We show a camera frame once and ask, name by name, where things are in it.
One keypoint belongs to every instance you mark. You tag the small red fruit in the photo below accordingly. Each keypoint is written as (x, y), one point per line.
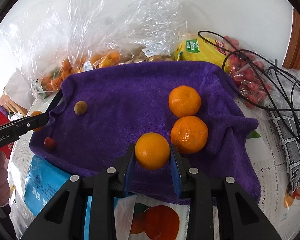
(50, 143)

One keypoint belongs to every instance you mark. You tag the bag of red fruits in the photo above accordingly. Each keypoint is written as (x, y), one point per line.
(245, 69)

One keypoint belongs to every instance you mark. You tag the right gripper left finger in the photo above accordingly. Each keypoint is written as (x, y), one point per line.
(63, 217)

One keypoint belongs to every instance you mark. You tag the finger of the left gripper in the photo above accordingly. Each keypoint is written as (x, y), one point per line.
(24, 125)

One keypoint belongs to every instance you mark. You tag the wooden chair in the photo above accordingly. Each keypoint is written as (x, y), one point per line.
(11, 106)

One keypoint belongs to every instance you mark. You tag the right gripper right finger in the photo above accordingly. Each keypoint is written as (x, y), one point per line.
(239, 217)

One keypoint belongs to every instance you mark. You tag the small orange mandarin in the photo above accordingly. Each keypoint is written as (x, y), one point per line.
(152, 151)
(37, 128)

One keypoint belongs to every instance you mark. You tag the clear bag of mandarins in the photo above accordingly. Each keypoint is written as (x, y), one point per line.
(45, 46)

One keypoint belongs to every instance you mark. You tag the black tray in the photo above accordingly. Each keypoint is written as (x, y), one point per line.
(54, 102)

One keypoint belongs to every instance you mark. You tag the brown door frame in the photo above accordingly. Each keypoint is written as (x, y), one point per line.
(292, 57)

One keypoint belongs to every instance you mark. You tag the yellow snack bag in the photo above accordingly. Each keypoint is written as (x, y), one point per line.
(194, 48)

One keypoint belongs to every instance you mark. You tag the clear bag of kumquats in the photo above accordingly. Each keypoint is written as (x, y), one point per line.
(106, 33)

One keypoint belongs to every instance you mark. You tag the red paper bag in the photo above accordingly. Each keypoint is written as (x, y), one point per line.
(8, 148)

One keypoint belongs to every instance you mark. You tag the large orange mandarin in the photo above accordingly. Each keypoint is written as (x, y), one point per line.
(189, 134)

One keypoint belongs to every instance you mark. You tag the purple towel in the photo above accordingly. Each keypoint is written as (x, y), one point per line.
(124, 102)

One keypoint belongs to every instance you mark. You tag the small brown-green fruit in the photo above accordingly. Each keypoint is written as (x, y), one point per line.
(80, 107)

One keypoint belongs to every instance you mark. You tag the grey checked fabric package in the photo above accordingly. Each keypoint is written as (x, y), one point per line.
(284, 111)

